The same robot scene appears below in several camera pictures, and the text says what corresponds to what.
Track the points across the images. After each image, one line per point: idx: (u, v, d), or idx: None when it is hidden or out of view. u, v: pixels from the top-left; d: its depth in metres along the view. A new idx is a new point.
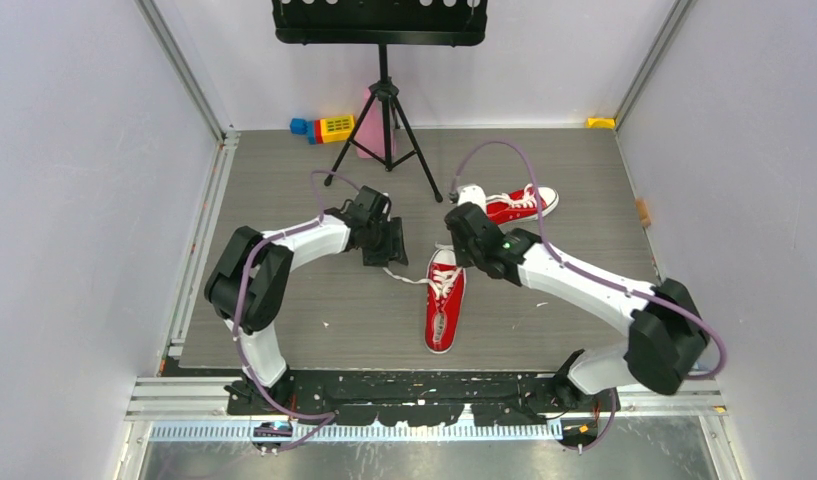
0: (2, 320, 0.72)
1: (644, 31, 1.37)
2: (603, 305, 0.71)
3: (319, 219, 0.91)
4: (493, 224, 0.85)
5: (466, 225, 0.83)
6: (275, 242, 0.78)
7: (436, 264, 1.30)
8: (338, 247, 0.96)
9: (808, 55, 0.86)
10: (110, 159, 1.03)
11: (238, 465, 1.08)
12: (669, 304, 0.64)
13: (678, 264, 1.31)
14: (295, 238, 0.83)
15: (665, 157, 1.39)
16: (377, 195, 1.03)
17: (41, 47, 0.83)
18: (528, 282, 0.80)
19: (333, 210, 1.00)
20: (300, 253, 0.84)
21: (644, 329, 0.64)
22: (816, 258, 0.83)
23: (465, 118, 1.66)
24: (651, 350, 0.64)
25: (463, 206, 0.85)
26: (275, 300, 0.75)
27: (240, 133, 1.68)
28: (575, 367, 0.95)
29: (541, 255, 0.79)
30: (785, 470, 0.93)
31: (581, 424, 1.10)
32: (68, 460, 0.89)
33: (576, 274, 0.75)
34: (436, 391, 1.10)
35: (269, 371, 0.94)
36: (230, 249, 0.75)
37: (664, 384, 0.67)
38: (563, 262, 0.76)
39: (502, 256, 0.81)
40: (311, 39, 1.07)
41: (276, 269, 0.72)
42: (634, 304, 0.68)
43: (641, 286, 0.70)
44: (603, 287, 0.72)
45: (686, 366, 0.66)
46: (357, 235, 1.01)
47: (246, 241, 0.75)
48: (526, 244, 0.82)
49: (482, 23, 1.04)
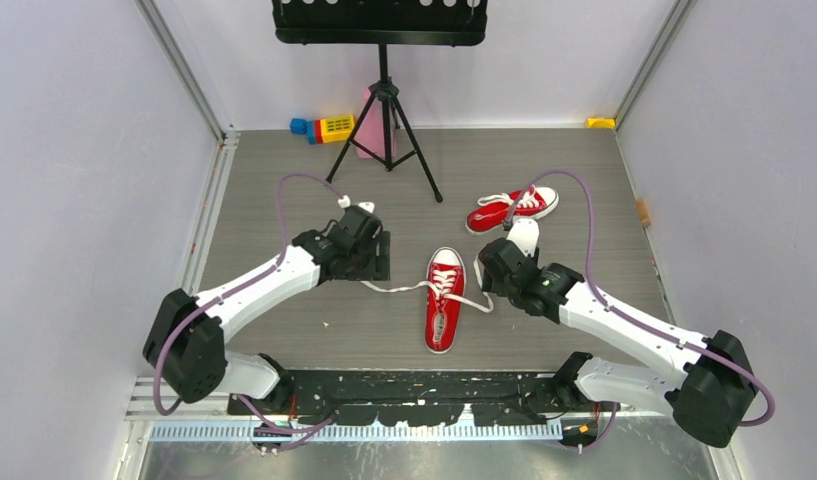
0: (2, 319, 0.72)
1: (644, 31, 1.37)
2: (653, 355, 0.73)
3: (276, 263, 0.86)
4: (530, 261, 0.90)
5: (501, 262, 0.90)
6: (209, 309, 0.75)
7: (436, 264, 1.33)
8: (308, 284, 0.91)
9: (808, 55, 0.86)
10: (110, 157, 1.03)
11: (239, 465, 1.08)
12: (723, 359, 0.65)
13: (678, 264, 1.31)
14: (236, 298, 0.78)
15: (665, 157, 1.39)
16: (366, 217, 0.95)
17: (42, 47, 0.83)
18: (568, 322, 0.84)
19: (308, 235, 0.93)
20: (246, 312, 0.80)
21: (698, 385, 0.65)
22: (816, 257, 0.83)
23: (465, 118, 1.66)
24: (705, 406, 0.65)
25: (500, 243, 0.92)
26: (206, 373, 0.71)
27: (240, 133, 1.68)
28: (586, 374, 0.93)
29: (584, 295, 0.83)
30: (785, 470, 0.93)
31: (581, 424, 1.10)
32: (67, 460, 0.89)
33: (622, 319, 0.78)
34: (436, 391, 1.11)
35: (260, 384, 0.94)
36: (162, 316, 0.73)
37: (715, 436, 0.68)
38: (608, 305, 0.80)
39: (540, 292, 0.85)
40: (311, 39, 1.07)
41: (197, 350, 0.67)
42: (686, 357, 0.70)
43: (694, 339, 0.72)
44: (652, 337, 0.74)
45: (739, 418, 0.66)
46: (335, 261, 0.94)
47: (175, 308, 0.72)
48: (565, 281, 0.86)
49: (483, 23, 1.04)
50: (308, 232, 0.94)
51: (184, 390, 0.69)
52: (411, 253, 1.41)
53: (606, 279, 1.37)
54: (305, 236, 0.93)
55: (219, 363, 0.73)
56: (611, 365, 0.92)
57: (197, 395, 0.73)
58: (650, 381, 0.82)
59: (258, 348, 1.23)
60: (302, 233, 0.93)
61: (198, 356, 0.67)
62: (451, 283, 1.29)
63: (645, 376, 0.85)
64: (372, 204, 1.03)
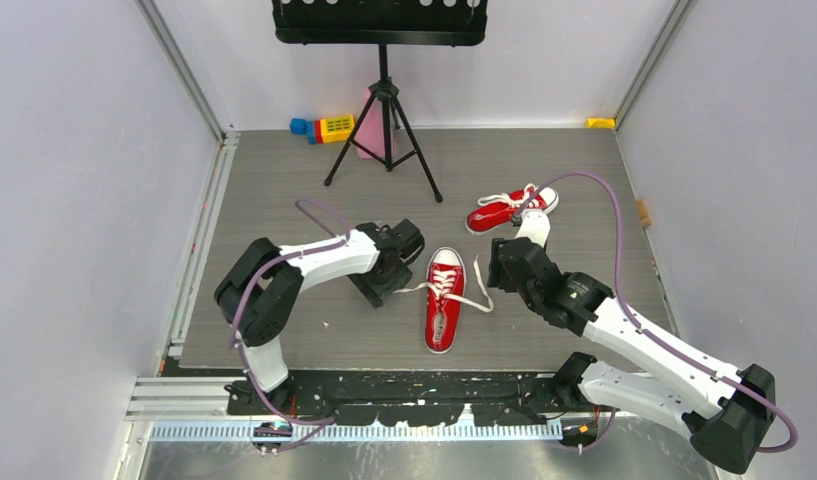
0: (2, 319, 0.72)
1: (644, 30, 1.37)
2: (685, 385, 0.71)
3: (346, 236, 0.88)
4: (554, 267, 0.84)
5: (527, 267, 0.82)
6: (290, 260, 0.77)
7: (436, 264, 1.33)
8: (362, 269, 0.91)
9: (808, 55, 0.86)
10: (109, 158, 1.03)
11: (239, 465, 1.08)
12: (764, 402, 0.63)
13: (678, 265, 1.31)
14: (314, 258, 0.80)
15: (665, 157, 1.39)
16: (417, 231, 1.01)
17: (42, 47, 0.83)
18: (593, 337, 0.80)
19: (370, 225, 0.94)
20: (317, 273, 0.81)
21: (732, 422, 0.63)
22: (816, 257, 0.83)
23: (465, 118, 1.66)
24: (734, 441, 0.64)
25: (524, 245, 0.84)
26: (275, 318, 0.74)
27: (240, 133, 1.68)
28: (592, 381, 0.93)
29: (615, 313, 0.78)
30: (785, 470, 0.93)
31: (581, 424, 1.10)
32: (67, 459, 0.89)
33: (655, 344, 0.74)
34: (436, 391, 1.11)
35: (271, 375, 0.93)
36: (244, 259, 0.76)
37: (731, 462, 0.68)
38: (642, 328, 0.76)
39: (567, 306, 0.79)
40: (311, 39, 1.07)
41: (280, 290, 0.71)
42: (721, 391, 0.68)
43: (728, 371, 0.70)
44: (687, 366, 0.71)
45: (756, 447, 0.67)
46: (387, 258, 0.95)
47: (261, 252, 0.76)
48: (593, 294, 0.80)
49: (482, 23, 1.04)
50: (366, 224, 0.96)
51: (254, 329, 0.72)
52: None
53: (606, 278, 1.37)
54: (366, 226, 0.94)
55: (287, 312, 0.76)
56: (618, 373, 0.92)
57: (262, 340, 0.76)
58: (664, 398, 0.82)
59: None
60: (363, 223, 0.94)
61: (280, 296, 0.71)
62: (451, 283, 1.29)
63: (654, 389, 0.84)
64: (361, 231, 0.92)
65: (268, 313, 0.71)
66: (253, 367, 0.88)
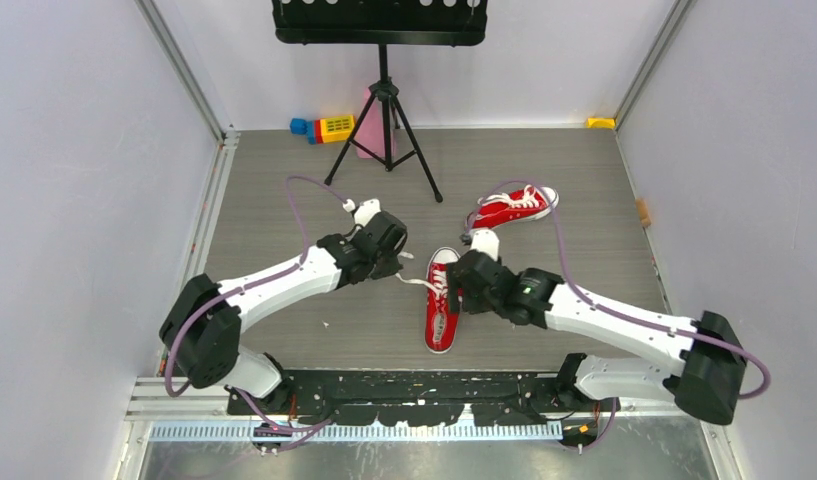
0: (3, 318, 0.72)
1: (644, 30, 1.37)
2: (647, 348, 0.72)
3: (299, 260, 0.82)
4: (505, 268, 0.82)
5: (478, 278, 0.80)
6: (229, 298, 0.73)
7: (436, 264, 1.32)
8: (327, 288, 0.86)
9: (808, 55, 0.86)
10: (109, 158, 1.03)
11: (239, 465, 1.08)
12: (720, 342, 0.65)
13: (678, 265, 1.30)
14: (257, 291, 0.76)
15: (665, 157, 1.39)
16: (392, 224, 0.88)
17: (42, 48, 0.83)
18: (556, 325, 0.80)
19: (334, 237, 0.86)
20: (266, 305, 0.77)
21: (699, 372, 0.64)
22: (815, 257, 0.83)
23: (465, 118, 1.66)
24: (707, 392, 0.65)
25: (471, 256, 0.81)
26: (219, 361, 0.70)
27: (240, 133, 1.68)
28: (584, 377, 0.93)
29: (568, 297, 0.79)
30: (785, 470, 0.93)
31: (581, 424, 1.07)
32: (67, 460, 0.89)
33: (610, 316, 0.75)
34: (436, 391, 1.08)
35: (261, 385, 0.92)
36: (184, 298, 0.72)
37: (717, 416, 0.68)
38: (594, 304, 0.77)
39: (525, 301, 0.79)
40: (311, 39, 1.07)
41: (214, 337, 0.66)
42: (680, 344, 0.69)
43: (681, 324, 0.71)
44: (644, 329, 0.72)
45: (736, 394, 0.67)
46: (356, 270, 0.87)
47: (198, 293, 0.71)
48: (546, 285, 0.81)
49: (482, 23, 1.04)
50: (333, 235, 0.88)
51: (194, 376, 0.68)
52: (411, 251, 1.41)
53: (607, 279, 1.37)
54: (330, 238, 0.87)
55: (232, 352, 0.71)
56: (605, 360, 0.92)
57: (206, 381, 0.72)
58: (645, 371, 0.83)
59: (258, 349, 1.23)
60: (327, 235, 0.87)
61: (214, 343, 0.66)
62: None
63: (636, 366, 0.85)
64: (376, 201, 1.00)
65: (205, 360, 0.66)
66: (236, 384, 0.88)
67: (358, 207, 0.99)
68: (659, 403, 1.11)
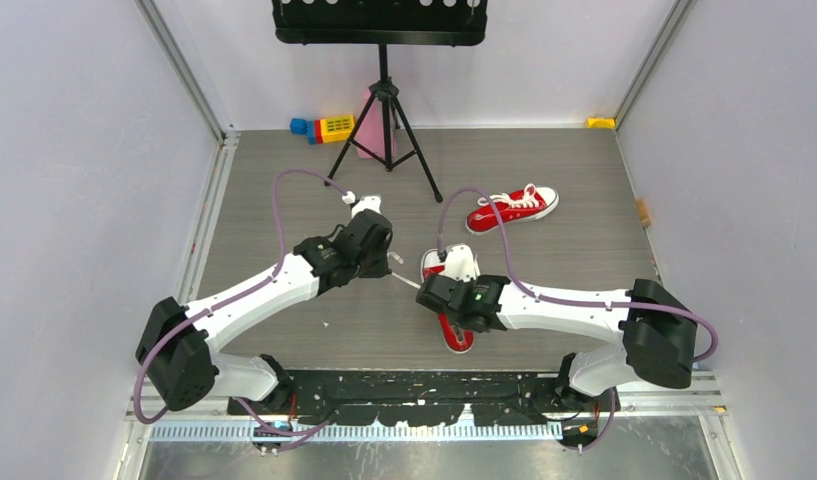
0: (3, 318, 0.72)
1: (645, 30, 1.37)
2: (592, 326, 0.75)
3: (272, 272, 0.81)
4: (460, 283, 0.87)
5: (433, 296, 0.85)
6: (196, 322, 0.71)
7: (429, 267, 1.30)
8: (307, 296, 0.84)
9: (808, 56, 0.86)
10: (109, 157, 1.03)
11: (239, 465, 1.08)
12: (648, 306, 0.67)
13: (678, 265, 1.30)
14: (227, 310, 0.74)
15: (664, 158, 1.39)
16: (373, 224, 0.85)
17: (43, 48, 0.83)
18: (512, 324, 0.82)
19: (312, 242, 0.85)
20: (238, 324, 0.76)
21: (638, 340, 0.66)
22: (816, 257, 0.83)
23: (465, 119, 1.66)
24: (652, 357, 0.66)
25: (426, 279, 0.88)
26: (194, 383, 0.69)
27: (240, 133, 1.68)
28: (575, 375, 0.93)
29: (515, 294, 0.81)
30: (786, 471, 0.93)
31: (581, 424, 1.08)
32: (67, 460, 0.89)
33: (554, 303, 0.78)
34: (436, 391, 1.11)
35: (256, 390, 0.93)
36: (151, 323, 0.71)
37: (678, 378, 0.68)
38: (537, 295, 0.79)
39: (477, 308, 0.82)
40: (311, 39, 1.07)
41: (182, 362, 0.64)
42: (617, 316, 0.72)
43: (616, 295, 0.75)
44: (584, 308, 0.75)
45: (690, 355, 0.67)
46: (337, 275, 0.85)
47: (165, 317, 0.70)
48: (496, 288, 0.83)
49: (482, 23, 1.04)
50: (314, 239, 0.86)
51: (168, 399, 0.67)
52: (412, 251, 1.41)
53: (607, 279, 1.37)
54: (309, 244, 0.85)
55: (207, 374, 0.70)
56: (588, 355, 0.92)
57: (183, 402, 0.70)
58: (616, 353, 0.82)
59: (259, 348, 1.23)
60: (305, 240, 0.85)
61: (182, 369, 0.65)
62: None
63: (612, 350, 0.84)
64: (377, 198, 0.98)
65: (176, 384, 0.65)
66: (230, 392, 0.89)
67: (358, 202, 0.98)
68: (659, 402, 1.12)
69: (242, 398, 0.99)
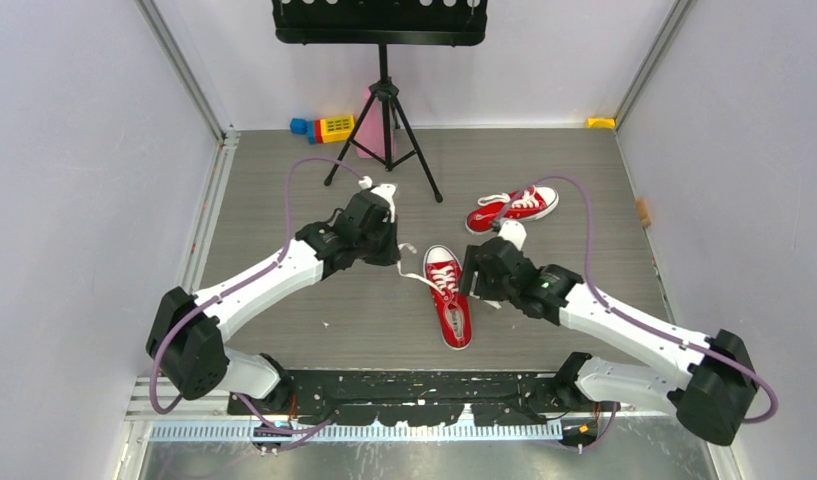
0: (4, 320, 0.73)
1: (645, 30, 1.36)
2: (656, 357, 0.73)
3: (277, 257, 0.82)
4: (528, 261, 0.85)
5: (499, 263, 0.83)
6: (206, 309, 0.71)
7: (432, 264, 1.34)
8: (313, 279, 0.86)
9: (808, 55, 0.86)
10: (109, 158, 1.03)
11: (239, 465, 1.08)
12: (726, 359, 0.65)
13: (678, 265, 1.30)
14: (236, 296, 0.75)
15: (664, 157, 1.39)
16: (372, 205, 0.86)
17: (42, 49, 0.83)
18: (569, 323, 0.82)
19: (312, 229, 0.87)
20: (247, 310, 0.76)
21: (704, 386, 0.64)
22: (816, 257, 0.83)
23: (465, 118, 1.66)
24: (710, 406, 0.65)
25: (496, 243, 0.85)
26: (208, 371, 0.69)
27: (240, 133, 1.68)
28: (587, 376, 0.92)
29: (585, 296, 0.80)
30: (786, 471, 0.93)
31: (581, 424, 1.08)
32: (67, 460, 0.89)
33: (624, 321, 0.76)
34: (436, 391, 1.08)
35: (259, 386, 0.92)
36: (160, 315, 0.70)
37: (717, 433, 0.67)
38: (609, 307, 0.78)
39: (541, 295, 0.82)
40: (311, 39, 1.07)
41: (195, 350, 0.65)
42: (690, 358, 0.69)
43: (695, 338, 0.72)
44: (656, 338, 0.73)
45: (740, 416, 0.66)
46: (339, 257, 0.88)
47: (174, 307, 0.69)
48: (565, 283, 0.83)
49: (482, 23, 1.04)
50: (315, 224, 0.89)
51: (185, 387, 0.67)
52: (412, 251, 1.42)
53: (607, 279, 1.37)
54: (309, 230, 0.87)
55: (220, 360, 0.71)
56: (610, 365, 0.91)
57: (197, 392, 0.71)
58: (651, 381, 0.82)
59: (259, 348, 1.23)
60: (307, 226, 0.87)
61: (196, 356, 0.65)
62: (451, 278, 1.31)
63: (643, 375, 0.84)
64: (393, 187, 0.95)
65: (190, 373, 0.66)
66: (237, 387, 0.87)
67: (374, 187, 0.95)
68: None
69: (242, 394, 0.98)
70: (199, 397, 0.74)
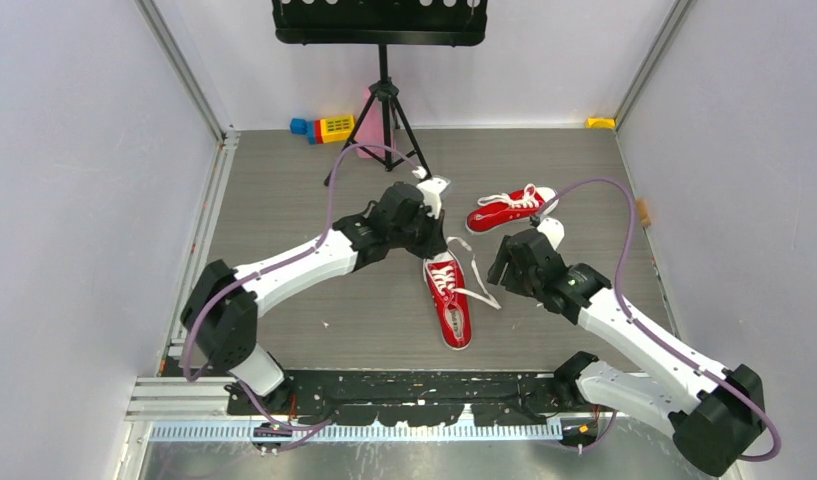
0: (4, 319, 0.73)
1: (645, 30, 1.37)
2: (668, 377, 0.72)
3: (315, 242, 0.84)
4: (558, 257, 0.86)
5: (529, 253, 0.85)
6: (245, 284, 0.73)
7: (431, 263, 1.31)
8: (344, 270, 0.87)
9: (808, 54, 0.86)
10: (109, 157, 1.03)
11: (239, 465, 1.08)
12: (739, 393, 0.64)
13: (678, 265, 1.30)
14: (274, 275, 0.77)
15: (664, 157, 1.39)
16: (404, 198, 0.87)
17: (42, 49, 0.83)
18: (586, 325, 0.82)
19: (349, 221, 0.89)
20: (282, 290, 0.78)
21: (709, 415, 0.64)
22: (816, 257, 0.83)
23: (465, 119, 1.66)
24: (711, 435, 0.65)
25: (528, 233, 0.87)
26: (238, 345, 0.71)
27: (240, 133, 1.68)
28: (589, 378, 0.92)
29: (610, 302, 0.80)
30: (787, 472, 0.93)
31: (581, 424, 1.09)
32: (67, 460, 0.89)
33: (645, 335, 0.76)
34: (436, 391, 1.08)
35: (264, 381, 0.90)
36: (200, 284, 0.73)
37: (711, 461, 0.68)
38: (632, 317, 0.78)
39: (564, 291, 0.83)
40: (311, 39, 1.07)
41: (231, 322, 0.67)
42: (703, 385, 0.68)
43: (713, 367, 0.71)
44: (672, 358, 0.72)
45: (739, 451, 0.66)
46: (373, 251, 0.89)
47: (214, 279, 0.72)
48: (592, 284, 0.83)
49: (482, 23, 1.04)
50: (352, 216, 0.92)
51: (213, 358, 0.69)
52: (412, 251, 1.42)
53: None
54: (345, 221, 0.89)
55: (251, 336, 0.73)
56: (616, 373, 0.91)
57: (224, 365, 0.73)
58: (655, 397, 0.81)
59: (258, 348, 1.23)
60: (343, 218, 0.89)
61: (231, 328, 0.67)
62: (451, 278, 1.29)
63: (648, 389, 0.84)
64: (444, 183, 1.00)
65: (222, 344, 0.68)
66: (244, 375, 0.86)
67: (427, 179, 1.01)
68: None
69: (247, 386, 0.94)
70: (223, 371, 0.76)
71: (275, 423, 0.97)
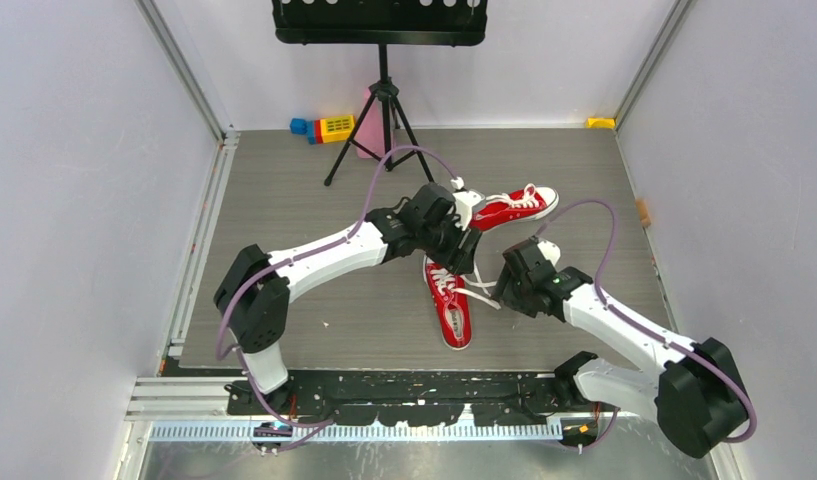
0: (3, 319, 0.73)
1: (645, 30, 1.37)
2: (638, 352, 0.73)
3: (347, 233, 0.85)
4: (548, 261, 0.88)
5: (519, 259, 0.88)
6: (279, 269, 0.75)
7: (431, 264, 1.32)
8: (374, 261, 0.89)
9: (807, 54, 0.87)
10: (109, 158, 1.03)
11: (239, 465, 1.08)
12: (705, 363, 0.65)
13: (678, 265, 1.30)
14: (306, 262, 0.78)
15: (664, 157, 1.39)
16: (438, 197, 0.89)
17: (42, 49, 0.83)
18: (571, 318, 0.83)
19: (382, 213, 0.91)
20: (312, 278, 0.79)
21: (675, 382, 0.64)
22: (816, 257, 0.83)
23: (465, 118, 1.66)
24: (680, 403, 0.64)
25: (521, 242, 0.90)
26: (270, 328, 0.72)
27: (240, 133, 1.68)
28: (586, 373, 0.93)
29: (588, 293, 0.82)
30: (787, 471, 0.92)
31: (581, 424, 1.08)
32: (67, 460, 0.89)
33: (618, 316, 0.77)
34: (436, 391, 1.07)
35: (270, 377, 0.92)
36: (237, 267, 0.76)
37: (691, 442, 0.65)
38: (607, 303, 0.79)
39: (549, 288, 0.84)
40: (310, 39, 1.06)
41: (263, 305, 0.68)
42: (669, 356, 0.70)
43: (681, 340, 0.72)
44: (641, 335, 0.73)
45: (721, 431, 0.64)
46: (402, 245, 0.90)
47: (249, 263, 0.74)
48: (576, 282, 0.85)
49: (482, 23, 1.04)
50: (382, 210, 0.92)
51: (244, 340, 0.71)
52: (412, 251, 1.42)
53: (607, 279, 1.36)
54: (377, 214, 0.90)
55: (281, 320, 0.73)
56: (611, 367, 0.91)
57: (255, 347, 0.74)
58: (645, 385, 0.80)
59: None
60: (375, 210, 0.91)
61: (264, 309, 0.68)
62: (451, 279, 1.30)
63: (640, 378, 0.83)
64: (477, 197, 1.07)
65: (254, 326, 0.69)
66: (252, 369, 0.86)
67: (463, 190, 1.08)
68: None
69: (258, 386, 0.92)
70: (255, 352, 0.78)
71: (287, 422, 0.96)
